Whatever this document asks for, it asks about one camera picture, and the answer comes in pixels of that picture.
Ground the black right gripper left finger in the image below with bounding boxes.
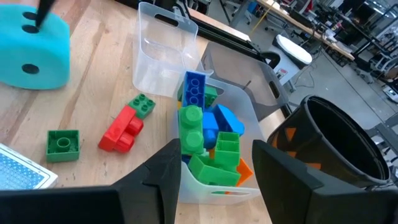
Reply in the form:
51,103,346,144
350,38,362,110
0,138,182,224

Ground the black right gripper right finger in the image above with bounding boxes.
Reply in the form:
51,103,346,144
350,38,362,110
251,139,398,224

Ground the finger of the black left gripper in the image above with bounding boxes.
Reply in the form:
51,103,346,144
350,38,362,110
35,0,57,28

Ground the teal foam die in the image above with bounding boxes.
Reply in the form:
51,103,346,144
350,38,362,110
0,3,72,91

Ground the orange toy block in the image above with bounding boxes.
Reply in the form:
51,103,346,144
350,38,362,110
235,157,254,187

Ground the red toy block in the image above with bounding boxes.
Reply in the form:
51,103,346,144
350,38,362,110
98,105,144,154

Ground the green two-stud toy block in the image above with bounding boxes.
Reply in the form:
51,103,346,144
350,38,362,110
178,105,205,156

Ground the small dark green toy block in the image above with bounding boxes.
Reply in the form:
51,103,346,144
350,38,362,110
127,93,156,120
45,129,81,164

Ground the teal playing card deck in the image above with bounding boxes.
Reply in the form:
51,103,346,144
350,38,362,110
0,142,59,190

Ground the long dark blue toy block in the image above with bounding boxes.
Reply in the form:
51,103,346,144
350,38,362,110
182,71,206,110

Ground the black orange pumpkin bucket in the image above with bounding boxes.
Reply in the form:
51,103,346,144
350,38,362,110
267,95,391,189

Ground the clear plastic bin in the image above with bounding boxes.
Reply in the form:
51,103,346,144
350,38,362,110
172,70,262,206
132,1,200,98

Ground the grey plastic bin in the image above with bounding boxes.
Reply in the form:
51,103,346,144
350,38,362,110
200,40,290,122

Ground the white round stool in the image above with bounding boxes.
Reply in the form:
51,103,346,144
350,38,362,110
272,34,313,66

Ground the wooden desk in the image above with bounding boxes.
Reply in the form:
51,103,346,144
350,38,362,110
257,0,355,62

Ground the black curved corner bracket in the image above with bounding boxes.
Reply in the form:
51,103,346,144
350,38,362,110
260,51,282,70

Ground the yellow hanging cord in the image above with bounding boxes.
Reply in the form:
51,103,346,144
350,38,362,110
251,0,278,34

